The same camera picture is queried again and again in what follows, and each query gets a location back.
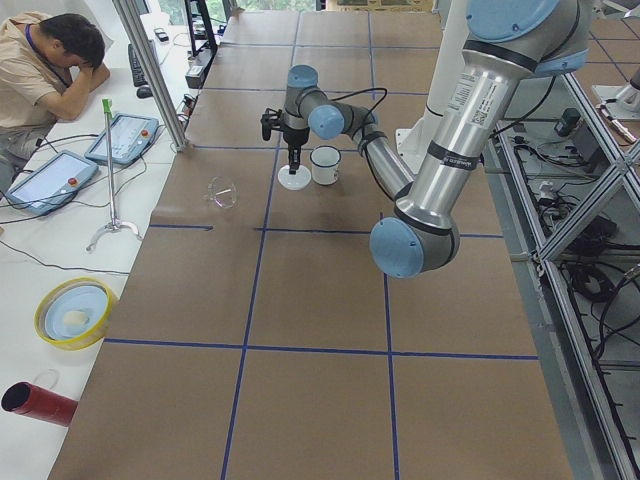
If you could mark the white round lid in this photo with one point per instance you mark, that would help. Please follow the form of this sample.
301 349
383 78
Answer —
294 181

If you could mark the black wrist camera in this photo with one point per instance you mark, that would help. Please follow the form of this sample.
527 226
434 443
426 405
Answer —
271 121

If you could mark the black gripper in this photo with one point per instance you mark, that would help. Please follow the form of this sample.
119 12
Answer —
294 136

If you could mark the near teach pendant tablet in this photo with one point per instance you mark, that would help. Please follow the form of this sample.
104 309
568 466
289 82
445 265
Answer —
53 184

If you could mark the metal stand green top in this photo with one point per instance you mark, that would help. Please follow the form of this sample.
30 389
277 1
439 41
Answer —
115 224

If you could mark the white enamel cup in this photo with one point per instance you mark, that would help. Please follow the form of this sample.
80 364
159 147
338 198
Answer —
325 162

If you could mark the light blue plate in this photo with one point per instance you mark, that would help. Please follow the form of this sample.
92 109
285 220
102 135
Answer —
75 311

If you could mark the aluminium frame post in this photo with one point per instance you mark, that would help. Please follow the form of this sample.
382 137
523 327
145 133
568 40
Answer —
136 33

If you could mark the seated man beige shirt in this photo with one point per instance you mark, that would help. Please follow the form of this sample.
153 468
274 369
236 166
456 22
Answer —
49 67

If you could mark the blue tape grid lines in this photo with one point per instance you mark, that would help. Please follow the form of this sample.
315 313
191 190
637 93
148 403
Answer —
261 341

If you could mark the teach pendant tablet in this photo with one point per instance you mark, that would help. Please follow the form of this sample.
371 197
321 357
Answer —
131 135
53 184

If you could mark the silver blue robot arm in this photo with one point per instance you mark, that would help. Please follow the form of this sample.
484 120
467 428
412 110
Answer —
507 42

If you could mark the aluminium frame rail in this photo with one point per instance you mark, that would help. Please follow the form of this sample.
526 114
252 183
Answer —
564 167

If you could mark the black computer mouse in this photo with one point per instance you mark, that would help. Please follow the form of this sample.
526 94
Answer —
144 92

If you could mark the black keyboard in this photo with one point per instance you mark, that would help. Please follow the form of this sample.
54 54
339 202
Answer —
138 76

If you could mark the red cardboard tube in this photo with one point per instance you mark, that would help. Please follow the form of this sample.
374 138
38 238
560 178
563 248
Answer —
38 403

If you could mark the far teach pendant tablet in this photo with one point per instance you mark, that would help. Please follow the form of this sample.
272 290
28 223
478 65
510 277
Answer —
131 135

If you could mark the clear plastic funnel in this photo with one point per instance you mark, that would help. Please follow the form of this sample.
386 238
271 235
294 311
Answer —
222 192

